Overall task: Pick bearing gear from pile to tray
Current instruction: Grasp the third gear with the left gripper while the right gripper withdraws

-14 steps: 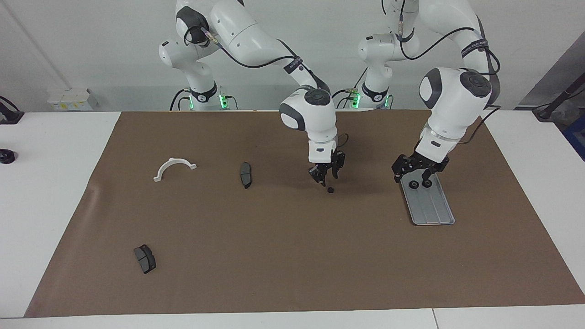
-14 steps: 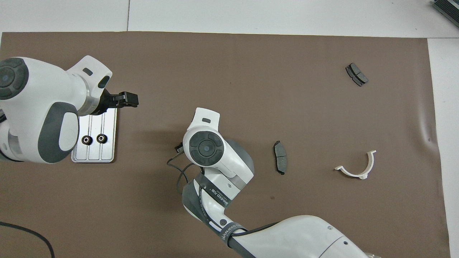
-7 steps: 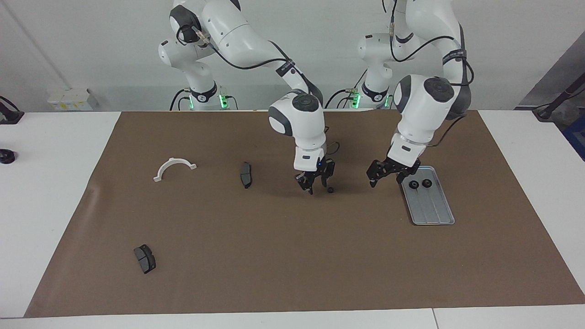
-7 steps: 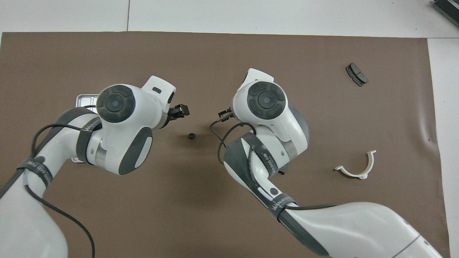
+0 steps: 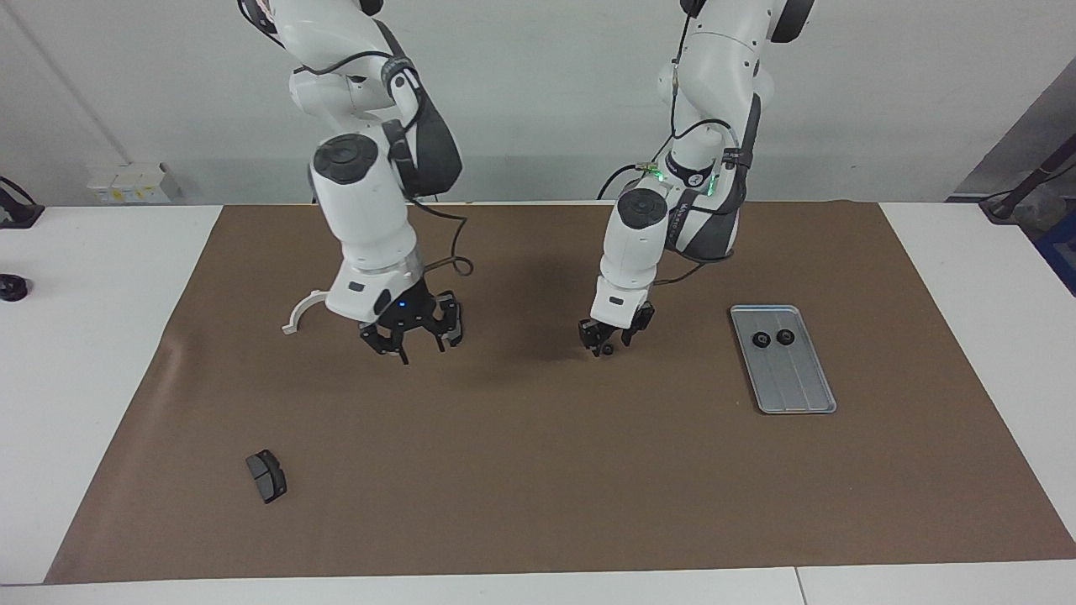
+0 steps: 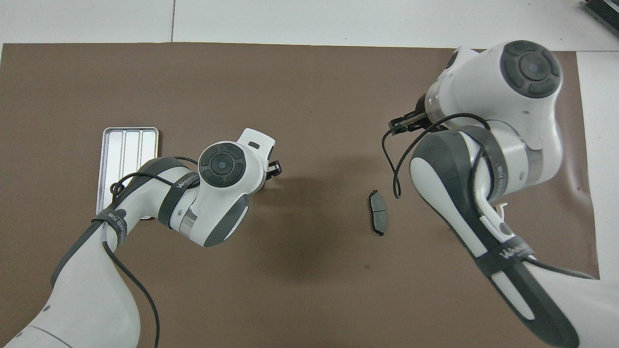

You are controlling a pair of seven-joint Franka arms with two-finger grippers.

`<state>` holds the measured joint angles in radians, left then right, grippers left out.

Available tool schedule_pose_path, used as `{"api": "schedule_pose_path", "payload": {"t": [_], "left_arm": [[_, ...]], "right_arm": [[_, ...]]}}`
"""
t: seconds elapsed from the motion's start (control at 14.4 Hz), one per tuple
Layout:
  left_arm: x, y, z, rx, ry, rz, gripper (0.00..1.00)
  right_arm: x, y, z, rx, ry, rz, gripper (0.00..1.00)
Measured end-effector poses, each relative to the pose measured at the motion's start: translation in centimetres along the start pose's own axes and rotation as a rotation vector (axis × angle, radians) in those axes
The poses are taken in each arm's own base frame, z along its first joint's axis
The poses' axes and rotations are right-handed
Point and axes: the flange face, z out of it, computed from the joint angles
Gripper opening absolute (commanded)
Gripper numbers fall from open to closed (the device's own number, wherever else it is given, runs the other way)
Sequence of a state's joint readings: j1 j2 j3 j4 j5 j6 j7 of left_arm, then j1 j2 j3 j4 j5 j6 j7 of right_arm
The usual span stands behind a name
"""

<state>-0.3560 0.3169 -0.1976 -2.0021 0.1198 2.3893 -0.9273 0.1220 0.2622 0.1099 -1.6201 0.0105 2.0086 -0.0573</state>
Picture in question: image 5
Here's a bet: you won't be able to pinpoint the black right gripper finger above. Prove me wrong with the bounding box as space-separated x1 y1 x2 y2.
425 296 451 352
360 324 411 366

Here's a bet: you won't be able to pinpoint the silver metal tray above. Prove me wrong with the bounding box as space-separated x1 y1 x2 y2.
730 304 838 416

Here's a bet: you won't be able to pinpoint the brown table mat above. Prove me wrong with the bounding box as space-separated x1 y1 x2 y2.
44 202 1076 585

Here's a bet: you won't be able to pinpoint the wide grey brake pad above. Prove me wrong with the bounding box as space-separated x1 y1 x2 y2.
245 450 288 505

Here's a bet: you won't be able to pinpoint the black stand rod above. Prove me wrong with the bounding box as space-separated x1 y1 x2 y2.
979 139 1076 224

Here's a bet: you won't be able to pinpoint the black table clamp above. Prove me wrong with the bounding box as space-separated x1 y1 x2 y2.
0 176 45 229

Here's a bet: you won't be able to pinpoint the blue crate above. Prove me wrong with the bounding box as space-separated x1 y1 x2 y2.
1036 217 1076 297

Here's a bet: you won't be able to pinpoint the white curved plastic bracket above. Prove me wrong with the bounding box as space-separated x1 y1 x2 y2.
282 289 333 336

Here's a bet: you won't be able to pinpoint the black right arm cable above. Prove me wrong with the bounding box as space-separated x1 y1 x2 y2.
410 195 474 278

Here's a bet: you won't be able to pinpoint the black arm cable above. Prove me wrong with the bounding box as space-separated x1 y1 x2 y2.
651 13 745 287
410 195 474 278

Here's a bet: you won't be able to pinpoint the black left base cables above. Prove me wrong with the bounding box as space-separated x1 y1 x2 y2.
597 160 665 201

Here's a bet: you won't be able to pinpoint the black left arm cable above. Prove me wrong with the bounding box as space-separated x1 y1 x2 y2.
651 13 745 287

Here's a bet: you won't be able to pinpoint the white wall socket box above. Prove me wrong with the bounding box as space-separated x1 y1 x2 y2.
87 163 182 204

